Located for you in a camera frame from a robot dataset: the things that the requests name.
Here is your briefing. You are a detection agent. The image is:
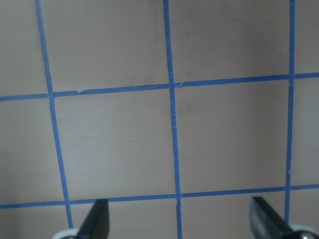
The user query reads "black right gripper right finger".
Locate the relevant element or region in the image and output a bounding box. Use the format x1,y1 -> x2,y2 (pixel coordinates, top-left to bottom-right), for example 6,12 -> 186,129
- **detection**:
250,197 -> 295,239

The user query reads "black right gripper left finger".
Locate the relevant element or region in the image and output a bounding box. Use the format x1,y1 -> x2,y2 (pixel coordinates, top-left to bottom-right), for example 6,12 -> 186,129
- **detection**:
77,199 -> 110,239

